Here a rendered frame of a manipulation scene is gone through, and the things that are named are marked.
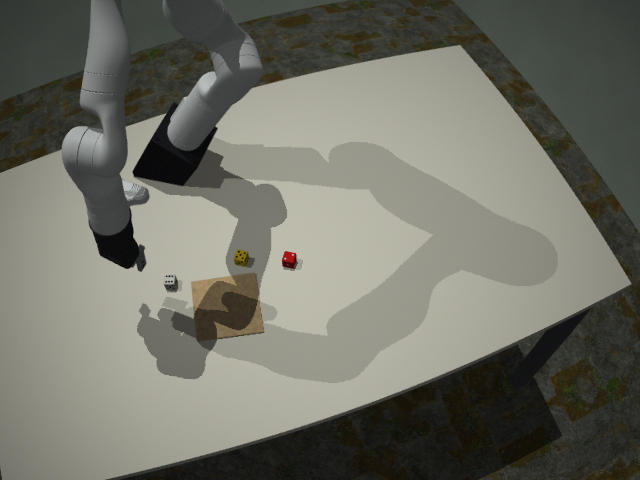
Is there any yellow die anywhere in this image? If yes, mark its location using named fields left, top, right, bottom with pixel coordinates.
left=234, top=249, right=249, bottom=267

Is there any tan mat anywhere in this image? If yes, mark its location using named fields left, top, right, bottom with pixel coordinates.
left=191, top=272, right=264, bottom=342

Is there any white die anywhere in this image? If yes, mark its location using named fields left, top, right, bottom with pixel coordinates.
left=164, top=274, right=177, bottom=290

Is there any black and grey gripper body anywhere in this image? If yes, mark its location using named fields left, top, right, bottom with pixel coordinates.
left=87, top=179, right=150, bottom=269

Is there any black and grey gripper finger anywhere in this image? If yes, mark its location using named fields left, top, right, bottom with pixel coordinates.
left=132, top=244, right=146, bottom=272

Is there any red die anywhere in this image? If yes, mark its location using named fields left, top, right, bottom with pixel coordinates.
left=282, top=251, right=297, bottom=269

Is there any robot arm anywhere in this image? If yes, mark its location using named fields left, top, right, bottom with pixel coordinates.
left=62, top=0, right=263, bottom=217

